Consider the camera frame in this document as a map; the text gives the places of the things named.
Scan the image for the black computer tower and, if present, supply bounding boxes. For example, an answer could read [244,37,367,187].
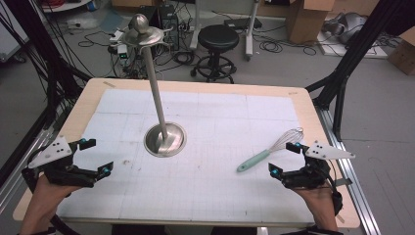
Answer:
[159,4,181,52]

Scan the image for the whisk with mint green handle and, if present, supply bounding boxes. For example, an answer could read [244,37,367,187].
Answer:
[236,127,305,173]

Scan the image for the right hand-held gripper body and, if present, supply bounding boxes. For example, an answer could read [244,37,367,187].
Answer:
[279,139,356,191]

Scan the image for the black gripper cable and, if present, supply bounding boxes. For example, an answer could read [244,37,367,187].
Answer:
[326,159,345,217]

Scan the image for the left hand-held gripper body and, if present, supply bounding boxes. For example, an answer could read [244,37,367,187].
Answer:
[21,134,102,194]

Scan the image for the small cardboard box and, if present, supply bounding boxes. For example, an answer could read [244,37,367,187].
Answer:
[387,26,415,76]

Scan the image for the flat black device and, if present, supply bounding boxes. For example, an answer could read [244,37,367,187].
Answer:
[223,17,263,30]

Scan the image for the large cardboard box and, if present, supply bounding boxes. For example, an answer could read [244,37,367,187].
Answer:
[286,0,337,45]

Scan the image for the black metal frame post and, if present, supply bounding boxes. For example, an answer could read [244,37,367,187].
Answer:
[305,0,415,142]
[2,0,93,131]

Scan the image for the metal utensil hanging stand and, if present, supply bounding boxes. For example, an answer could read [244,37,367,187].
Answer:
[121,13,188,159]

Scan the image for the white stand leg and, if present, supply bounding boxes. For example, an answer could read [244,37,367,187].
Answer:
[190,0,203,51]
[244,0,262,62]

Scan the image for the grey rounded device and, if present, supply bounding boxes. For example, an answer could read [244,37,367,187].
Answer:
[322,12,368,45]

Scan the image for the person's left hand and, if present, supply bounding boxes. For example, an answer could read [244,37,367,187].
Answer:
[31,174,83,212]

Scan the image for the wooden table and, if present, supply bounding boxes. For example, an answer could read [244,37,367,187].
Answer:
[12,76,362,229]

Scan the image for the person's right hand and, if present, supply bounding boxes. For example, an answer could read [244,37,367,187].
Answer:
[291,185,338,217]

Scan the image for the white grid mat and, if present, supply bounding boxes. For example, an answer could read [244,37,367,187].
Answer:
[56,88,316,225]

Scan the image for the white power strip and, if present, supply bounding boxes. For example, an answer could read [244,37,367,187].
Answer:
[109,29,125,44]

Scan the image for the black round stool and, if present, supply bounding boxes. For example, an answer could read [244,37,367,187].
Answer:
[190,23,241,84]

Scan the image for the aluminium rail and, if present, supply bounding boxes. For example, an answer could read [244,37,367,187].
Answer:
[313,106,382,235]
[0,107,67,214]

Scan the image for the coiled black cable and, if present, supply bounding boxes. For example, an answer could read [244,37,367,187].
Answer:
[258,33,318,57]

